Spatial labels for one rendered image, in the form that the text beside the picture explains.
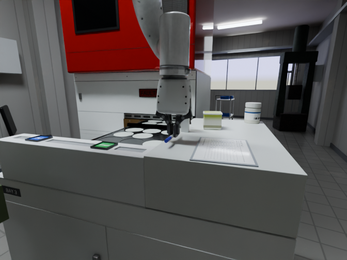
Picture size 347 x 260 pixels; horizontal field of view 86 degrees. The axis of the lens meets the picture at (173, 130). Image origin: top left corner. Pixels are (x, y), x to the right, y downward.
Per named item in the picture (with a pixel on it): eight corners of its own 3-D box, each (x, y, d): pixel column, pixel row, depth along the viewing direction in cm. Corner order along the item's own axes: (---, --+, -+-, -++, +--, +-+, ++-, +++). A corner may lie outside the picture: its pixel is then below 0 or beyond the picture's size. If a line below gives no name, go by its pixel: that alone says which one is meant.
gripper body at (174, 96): (194, 75, 56) (192, 112, 58) (162, 75, 59) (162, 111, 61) (188, 73, 49) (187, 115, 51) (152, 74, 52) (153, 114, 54)
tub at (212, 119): (202, 126, 82) (203, 110, 81) (220, 126, 81) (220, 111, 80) (202, 129, 75) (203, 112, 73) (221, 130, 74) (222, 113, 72)
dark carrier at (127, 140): (129, 127, 113) (129, 126, 113) (185, 131, 103) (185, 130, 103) (89, 143, 81) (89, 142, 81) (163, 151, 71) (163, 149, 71)
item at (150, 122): (125, 132, 120) (124, 118, 118) (192, 137, 108) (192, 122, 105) (124, 133, 119) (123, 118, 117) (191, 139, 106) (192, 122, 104)
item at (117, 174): (29, 167, 74) (23, 133, 71) (158, 189, 58) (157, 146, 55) (2, 177, 66) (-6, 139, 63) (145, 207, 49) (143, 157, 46)
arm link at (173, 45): (155, 67, 57) (163, 64, 48) (155, 19, 54) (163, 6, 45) (182, 68, 59) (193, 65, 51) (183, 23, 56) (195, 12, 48)
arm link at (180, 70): (193, 68, 56) (192, 78, 57) (165, 68, 58) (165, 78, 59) (186, 64, 48) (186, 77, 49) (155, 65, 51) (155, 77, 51)
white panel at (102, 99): (82, 132, 134) (76, 74, 125) (194, 141, 110) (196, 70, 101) (79, 133, 131) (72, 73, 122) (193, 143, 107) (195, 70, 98)
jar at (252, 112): (243, 120, 95) (245, 102, 93) (258, 121, 93) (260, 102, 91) (244, 123, 88) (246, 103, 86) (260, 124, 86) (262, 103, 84)
